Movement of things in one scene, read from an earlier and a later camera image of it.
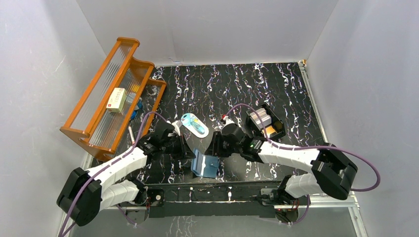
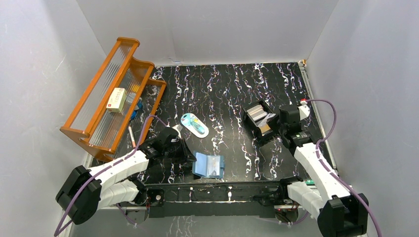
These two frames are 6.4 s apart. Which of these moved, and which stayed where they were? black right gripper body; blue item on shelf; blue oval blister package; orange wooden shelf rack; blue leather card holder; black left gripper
Moved: black right gripper body; blue leather card holder
Stayed: orange wooden shelf rack; blue item on shelf; black left gripper; blue oval blister package
